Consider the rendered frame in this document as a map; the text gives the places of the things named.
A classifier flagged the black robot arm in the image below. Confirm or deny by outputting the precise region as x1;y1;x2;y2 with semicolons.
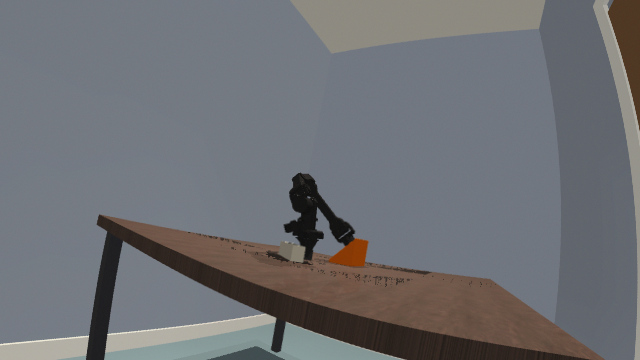
284;172;355;246

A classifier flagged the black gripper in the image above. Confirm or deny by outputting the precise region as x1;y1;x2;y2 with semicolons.
292;215;324;258

